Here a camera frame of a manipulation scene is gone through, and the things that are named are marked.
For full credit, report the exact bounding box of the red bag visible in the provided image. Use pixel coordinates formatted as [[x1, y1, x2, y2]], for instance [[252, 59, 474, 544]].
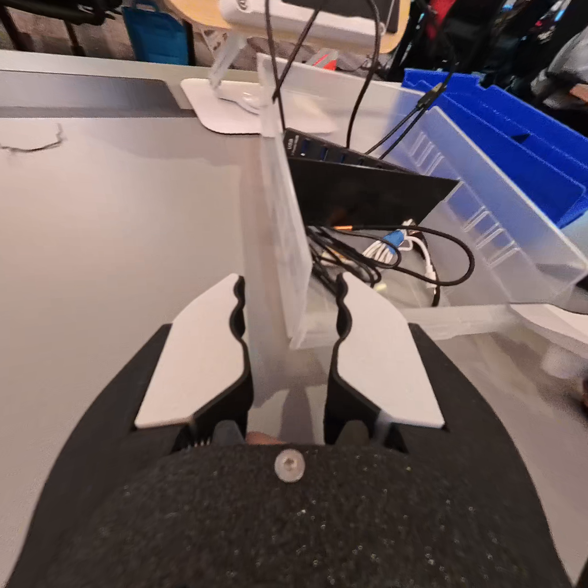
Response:
[[425, 0, 455, 40]]

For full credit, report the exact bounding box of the thick black hub cable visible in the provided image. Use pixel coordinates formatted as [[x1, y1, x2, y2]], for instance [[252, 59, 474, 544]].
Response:
[[264, 0, 450, 157]]

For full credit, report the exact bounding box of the thin black cable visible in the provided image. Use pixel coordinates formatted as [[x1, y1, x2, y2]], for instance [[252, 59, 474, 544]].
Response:
[[307, 227, 384, 295]]

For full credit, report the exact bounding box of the clear plastic bin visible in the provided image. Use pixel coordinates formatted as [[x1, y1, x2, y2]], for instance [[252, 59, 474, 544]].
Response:
[[243, 53, 588, 351]]

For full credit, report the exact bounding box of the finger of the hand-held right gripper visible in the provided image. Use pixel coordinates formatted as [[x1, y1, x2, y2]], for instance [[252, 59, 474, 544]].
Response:
[[509, 301, 588, 359]]

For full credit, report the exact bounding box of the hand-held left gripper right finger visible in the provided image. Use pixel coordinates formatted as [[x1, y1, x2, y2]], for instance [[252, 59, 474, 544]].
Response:
[[324, 272, 445, 445]]

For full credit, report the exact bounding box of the black bin divider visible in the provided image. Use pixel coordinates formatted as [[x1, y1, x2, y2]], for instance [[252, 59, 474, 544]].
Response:
[[287, 158, 460, 228]]

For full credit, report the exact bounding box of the white tablet stand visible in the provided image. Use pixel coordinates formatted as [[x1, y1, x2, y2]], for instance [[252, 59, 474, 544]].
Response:
[[180, 0, 396, 135]]

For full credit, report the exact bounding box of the black office chair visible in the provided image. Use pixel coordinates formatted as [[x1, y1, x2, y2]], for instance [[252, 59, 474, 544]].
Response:
[[390, 0, 588, 108]]

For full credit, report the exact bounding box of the grey desk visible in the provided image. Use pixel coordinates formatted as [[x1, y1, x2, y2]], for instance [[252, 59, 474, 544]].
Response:
[[0, 50, 588, 579]]

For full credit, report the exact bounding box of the black USB hub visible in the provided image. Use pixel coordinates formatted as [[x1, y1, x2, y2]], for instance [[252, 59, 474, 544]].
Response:
[[281, 129, 414, 174]]

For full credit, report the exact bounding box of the white cable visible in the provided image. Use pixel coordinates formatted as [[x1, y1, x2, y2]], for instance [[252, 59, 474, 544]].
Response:
[[363, 220, 437, 292]]

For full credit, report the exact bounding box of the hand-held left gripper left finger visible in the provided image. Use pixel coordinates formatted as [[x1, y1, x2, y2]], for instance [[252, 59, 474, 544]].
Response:
[[134, 274, 254, 444]]

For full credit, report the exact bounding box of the blue plastic bin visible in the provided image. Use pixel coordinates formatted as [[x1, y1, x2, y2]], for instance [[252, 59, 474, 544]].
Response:
[[402, 68, 588, 229]]

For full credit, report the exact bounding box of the black cable thick plug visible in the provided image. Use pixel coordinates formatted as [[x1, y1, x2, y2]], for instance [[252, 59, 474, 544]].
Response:
[[312, 224, 475, 307]]

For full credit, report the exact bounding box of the blue bag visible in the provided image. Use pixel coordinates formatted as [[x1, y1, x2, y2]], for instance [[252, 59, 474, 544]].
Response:
[[122, 1, 191, 66]]

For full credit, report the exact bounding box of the dark desk cable cover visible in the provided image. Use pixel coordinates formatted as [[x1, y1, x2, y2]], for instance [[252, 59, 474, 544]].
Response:
[[0, 71, 196, 119]]

